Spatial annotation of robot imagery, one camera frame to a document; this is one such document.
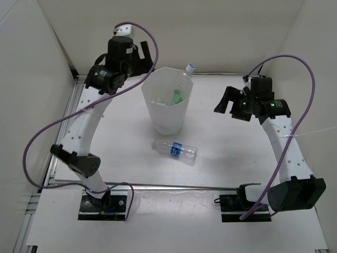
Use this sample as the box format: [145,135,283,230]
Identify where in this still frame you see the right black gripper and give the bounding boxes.
[214,87,257,122]

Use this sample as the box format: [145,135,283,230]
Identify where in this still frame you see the clear plastic bottle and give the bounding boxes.
[156,64,195,106]

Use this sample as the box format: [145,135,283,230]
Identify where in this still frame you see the crushed green plastic bottle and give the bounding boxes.
[172,89,183,105]

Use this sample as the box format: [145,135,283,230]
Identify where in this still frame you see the clear bottle blue label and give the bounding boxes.
[152,139,198,166]

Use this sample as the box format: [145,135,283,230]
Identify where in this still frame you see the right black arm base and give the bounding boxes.
[214,183,271,223]

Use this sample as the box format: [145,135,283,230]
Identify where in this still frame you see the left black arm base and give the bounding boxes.
[77,191,128,221]

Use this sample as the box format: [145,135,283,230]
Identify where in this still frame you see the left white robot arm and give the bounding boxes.
[51,36,153,211]

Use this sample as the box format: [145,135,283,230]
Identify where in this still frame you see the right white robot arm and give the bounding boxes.
[214,77,326,212]

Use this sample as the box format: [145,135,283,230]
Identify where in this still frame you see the white octagonal plastic bin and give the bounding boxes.
[141,67,193,135]

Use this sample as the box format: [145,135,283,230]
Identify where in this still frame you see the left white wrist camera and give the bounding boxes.
[114,24,134,38]

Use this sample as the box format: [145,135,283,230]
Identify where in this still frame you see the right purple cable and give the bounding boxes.
[239,54,316,221]

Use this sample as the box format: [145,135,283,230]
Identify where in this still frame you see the purple cable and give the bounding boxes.
[23,21,134,221]
[239,54,316,221]

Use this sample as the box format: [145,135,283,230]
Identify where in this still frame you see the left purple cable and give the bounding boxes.
[23,21,134,221]

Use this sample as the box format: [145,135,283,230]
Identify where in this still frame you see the aluminium frame rail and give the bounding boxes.
[47,179,236,191]

